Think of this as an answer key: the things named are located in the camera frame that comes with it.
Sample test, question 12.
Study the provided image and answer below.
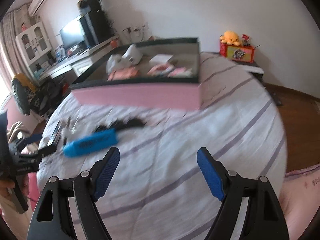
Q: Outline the white plastic cone device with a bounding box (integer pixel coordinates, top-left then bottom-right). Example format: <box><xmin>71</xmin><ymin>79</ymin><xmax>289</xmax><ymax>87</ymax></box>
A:
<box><xmin>122</xmin><ymin>44</ymin><xmax>143</xmax><ymax>66</ymax></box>

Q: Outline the black computer tower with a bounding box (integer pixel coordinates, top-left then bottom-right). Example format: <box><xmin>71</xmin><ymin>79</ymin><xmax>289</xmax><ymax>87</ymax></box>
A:
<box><xmin>79</xmin><ymin>10</ymin><xmax>114</xmax><ymax>47</ymax></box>

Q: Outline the orange cap bottle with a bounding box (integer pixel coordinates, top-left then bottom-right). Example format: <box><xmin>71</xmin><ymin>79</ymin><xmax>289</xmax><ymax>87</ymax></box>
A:
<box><xmin>110</xmin><ymin>40</ymin><xmax>118</xmax><ymax>48</ymax></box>

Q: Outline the pink white brick figure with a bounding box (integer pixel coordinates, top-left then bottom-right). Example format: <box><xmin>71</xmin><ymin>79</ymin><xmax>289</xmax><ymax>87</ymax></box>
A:
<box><xmin>168</xmin><ymin>67</ymin><xmax>193</xmax><ymax>78</ymax></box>

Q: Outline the black office chair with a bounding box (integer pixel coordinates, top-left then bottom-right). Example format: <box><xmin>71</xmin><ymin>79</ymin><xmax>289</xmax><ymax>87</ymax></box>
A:
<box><xmin>11</xmin><ymin>73</ymin><xmax>63</xmax><ymax>119</ymax></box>

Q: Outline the blue plastic case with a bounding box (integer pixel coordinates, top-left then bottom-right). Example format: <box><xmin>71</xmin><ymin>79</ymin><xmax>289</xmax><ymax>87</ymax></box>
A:
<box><xmin>62</xmin><ymin>128</ymin><xmax>118</xmax><ymax>158</ymax></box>

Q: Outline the white power adapter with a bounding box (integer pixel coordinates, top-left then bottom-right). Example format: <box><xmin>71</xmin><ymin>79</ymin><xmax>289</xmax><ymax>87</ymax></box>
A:
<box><xmin>149</xmin><ymin>54</ymin><xmax>173</xmax><ymax>64</ymax></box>

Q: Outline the white glass door cabinet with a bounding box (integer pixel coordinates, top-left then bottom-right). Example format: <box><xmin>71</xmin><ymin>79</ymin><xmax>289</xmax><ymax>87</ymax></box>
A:
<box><xmin>15</xmin><ymin>22</ymin><xmax>52</xmax><ymax>66</ymax></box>

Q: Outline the red cartoon storage box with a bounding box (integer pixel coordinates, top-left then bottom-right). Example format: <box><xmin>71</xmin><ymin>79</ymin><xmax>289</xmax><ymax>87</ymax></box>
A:
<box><xmin>220</xmin><ymin>43</ymin><xmax>255</xmax><ymax>63</ymax></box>

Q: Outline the white low side cabinet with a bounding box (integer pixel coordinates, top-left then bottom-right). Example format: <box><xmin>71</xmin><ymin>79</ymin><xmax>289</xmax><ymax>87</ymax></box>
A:
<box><xmin>209</xmin><ymin>52</ymin><xmax>266</xmax><ymax>86</ymax></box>

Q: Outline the white striped quilt cover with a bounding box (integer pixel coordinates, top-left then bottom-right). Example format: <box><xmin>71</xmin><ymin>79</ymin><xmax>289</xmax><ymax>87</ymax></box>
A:
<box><xmin>41</xmin><ymin>53</ymin><xmax>287</xmax><ymax>239</ymax></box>

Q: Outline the black speaker box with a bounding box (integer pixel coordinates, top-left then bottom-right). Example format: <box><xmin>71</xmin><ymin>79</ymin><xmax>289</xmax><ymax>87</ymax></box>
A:
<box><xmin>77</xmin><ymin>0</ymin><xmax>101</xmax><ymax>16</ymax></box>

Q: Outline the pink donut brick model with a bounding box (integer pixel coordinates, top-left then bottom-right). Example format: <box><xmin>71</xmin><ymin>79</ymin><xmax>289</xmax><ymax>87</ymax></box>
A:
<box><xmin>147</xmin><ymin>63</ymin><xmax>175</xmax><ymax>76</ymax></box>

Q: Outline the pink green storage box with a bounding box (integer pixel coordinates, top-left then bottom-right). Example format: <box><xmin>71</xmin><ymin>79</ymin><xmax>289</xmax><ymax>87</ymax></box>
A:
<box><xmin>71</xmin><ymin>37</ymin><xmax>201</xmax><ymax>111</ymax></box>

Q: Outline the blue gold long box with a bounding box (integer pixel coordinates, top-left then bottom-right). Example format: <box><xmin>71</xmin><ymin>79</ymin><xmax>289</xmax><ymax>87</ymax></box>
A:
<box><xmin>47</xmin><ymin>121</ymin><xmax>62</xmax><ymax>146</ymax></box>

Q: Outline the black hair clip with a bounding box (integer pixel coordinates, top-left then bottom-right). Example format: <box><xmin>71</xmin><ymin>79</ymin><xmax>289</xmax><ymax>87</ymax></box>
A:
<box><xmin>93</xmin><ymin>118</ymin><xmax>145</xmax><ymax>133</ymax></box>

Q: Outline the orange octopus plush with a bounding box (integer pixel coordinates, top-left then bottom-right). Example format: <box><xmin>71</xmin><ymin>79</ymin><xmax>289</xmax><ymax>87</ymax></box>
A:
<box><xmin>219</xmin><ymin>31</ymin><xmax>242</xmax><ymax>46</ymax></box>

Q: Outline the beige curtain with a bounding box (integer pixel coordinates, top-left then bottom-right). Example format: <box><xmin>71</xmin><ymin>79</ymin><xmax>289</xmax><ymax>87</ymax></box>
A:
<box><xmin>1</xmin><ymin>10</ymin><xmax>27</xmax><ymax>90</ymax></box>

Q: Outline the clear plastic bottle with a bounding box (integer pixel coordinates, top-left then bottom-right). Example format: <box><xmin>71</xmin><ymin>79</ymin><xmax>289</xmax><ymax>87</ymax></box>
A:
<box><xmin>61</xmin><ymin>116</ymin><xmax>76</xmax><ymax>141</ymax></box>

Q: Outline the white desk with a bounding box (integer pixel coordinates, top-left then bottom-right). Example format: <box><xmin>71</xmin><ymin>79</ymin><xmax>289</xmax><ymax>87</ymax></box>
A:
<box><xmin>36</xmin><ymin>35</ymin><xmax>119</xmax><ymax>83</ymax></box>

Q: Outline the rose gold metal cup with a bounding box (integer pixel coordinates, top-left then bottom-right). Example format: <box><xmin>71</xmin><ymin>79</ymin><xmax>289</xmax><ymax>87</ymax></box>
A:
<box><xmin>108</xmin><ymin>67</ymin><xmax>139</xmax><ymax>81</ymax></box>

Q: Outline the black computer monitor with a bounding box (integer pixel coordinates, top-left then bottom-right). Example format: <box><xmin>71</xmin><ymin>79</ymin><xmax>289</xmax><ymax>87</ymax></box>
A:
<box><xmin>60</xmin><ymin>17</ymin><xmax>88</xmax><ymax>52</ymax></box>

